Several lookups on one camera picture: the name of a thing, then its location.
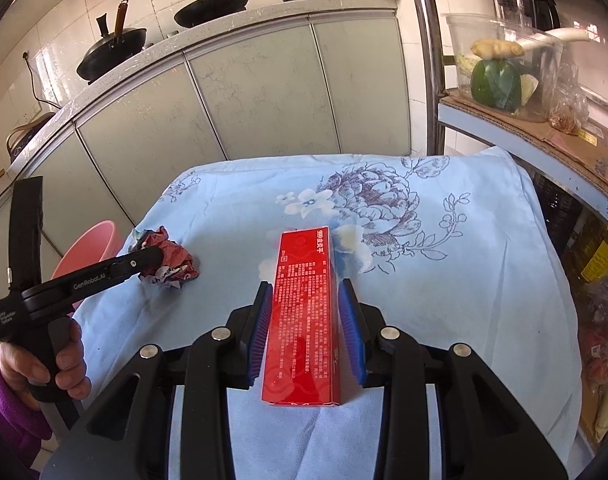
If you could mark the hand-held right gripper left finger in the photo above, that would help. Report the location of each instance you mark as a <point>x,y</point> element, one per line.
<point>261,330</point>

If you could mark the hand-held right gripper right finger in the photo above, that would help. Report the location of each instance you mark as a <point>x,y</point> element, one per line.
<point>351,330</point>

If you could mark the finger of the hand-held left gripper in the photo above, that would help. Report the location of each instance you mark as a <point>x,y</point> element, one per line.
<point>119,269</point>

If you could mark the pink plastic bucket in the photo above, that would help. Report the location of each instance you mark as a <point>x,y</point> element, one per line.
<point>94,245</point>

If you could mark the red cardboard box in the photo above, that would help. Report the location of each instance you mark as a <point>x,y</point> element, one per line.
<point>299,320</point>

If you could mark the red foil wrapper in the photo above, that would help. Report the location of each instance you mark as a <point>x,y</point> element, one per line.
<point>176,260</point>

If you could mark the person's left forearm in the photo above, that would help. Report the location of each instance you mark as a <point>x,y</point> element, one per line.
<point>9,420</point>

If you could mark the person's left hand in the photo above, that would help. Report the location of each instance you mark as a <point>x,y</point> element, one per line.
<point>74,360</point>

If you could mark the light blue floral cloth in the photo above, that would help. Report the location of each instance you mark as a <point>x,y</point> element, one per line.
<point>433,285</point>

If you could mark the black induction cooker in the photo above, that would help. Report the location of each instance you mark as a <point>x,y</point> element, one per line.
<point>26,140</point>

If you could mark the kitchen counter cabinet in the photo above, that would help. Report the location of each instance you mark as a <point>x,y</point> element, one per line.
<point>259,85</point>

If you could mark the yellow cooking oil bottle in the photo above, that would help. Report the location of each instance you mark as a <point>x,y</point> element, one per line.
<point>598,260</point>

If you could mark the cardboard sheet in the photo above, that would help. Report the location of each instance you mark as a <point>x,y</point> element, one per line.
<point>558,145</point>

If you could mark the metal shelf rack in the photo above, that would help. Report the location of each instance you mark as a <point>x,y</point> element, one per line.
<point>428,60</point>

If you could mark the green bell pepper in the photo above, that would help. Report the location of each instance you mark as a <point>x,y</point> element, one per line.
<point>493,85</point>

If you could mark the pale green vegetable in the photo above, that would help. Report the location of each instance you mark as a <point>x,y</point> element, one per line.
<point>466,66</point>

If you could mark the clear plastic container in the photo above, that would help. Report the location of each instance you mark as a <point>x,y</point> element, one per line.
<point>543,85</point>

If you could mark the clear bag of dried goods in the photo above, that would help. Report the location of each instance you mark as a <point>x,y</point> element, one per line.
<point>568,105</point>

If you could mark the ginger root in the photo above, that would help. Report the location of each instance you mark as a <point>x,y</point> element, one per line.
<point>496,49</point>

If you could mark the white radish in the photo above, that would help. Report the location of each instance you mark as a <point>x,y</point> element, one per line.
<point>563,37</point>

